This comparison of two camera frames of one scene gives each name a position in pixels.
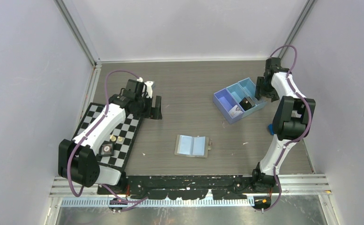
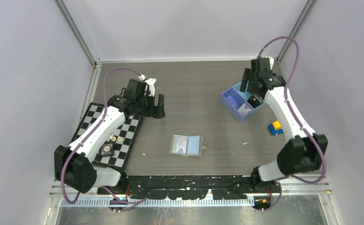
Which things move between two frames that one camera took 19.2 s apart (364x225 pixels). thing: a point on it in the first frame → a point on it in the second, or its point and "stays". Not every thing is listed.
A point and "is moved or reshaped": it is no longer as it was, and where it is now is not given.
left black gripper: [155, 111] stays
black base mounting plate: [194, 187] stays
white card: [235, 111] → [244, 109]
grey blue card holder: [193, 146] is moved or reshaped
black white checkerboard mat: [121, 138] stays
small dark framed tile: [106, 149] stays
